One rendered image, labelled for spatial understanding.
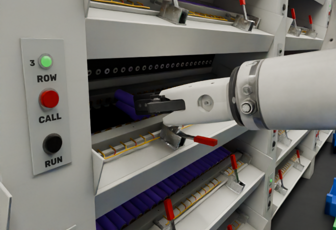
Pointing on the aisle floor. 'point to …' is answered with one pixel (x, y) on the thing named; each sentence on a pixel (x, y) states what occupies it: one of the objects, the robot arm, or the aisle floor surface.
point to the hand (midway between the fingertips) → (150, 103)
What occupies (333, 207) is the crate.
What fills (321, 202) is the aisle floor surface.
